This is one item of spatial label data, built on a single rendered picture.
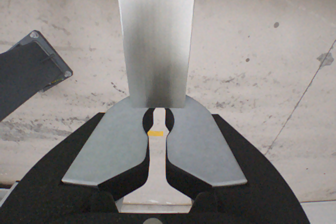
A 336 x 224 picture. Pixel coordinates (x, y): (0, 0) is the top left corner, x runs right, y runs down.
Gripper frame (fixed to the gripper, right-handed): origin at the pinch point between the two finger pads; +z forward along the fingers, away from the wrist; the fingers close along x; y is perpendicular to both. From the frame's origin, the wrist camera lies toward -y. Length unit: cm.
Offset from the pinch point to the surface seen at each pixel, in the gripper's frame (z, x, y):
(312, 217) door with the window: 68, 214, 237
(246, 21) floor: 83, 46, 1
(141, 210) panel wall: 81, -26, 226
